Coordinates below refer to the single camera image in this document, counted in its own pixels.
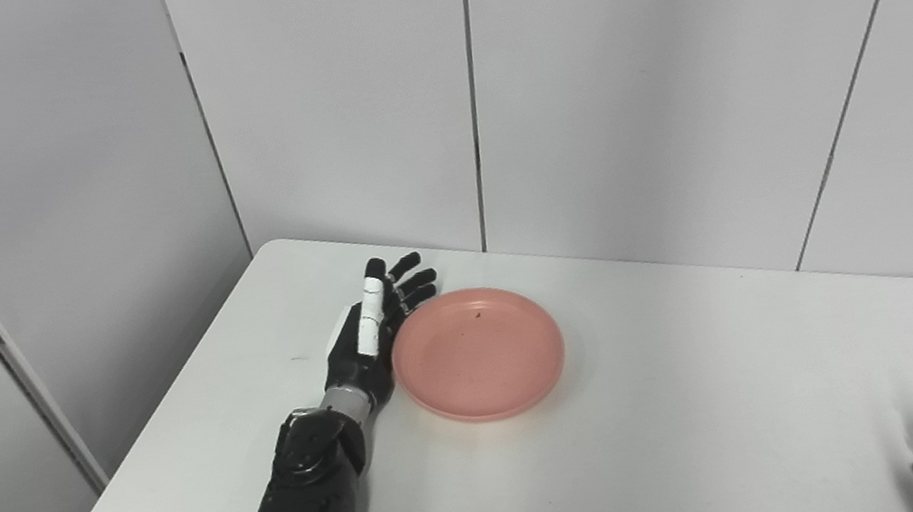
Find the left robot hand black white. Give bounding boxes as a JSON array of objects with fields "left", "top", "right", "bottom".
[{"left": 306, "top": 248, "right": 458, "bottom": 417}]

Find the pink plate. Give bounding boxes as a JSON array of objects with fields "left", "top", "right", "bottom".
[{"left": 383, "top": 274, "right": 575, "bottom": 436}]

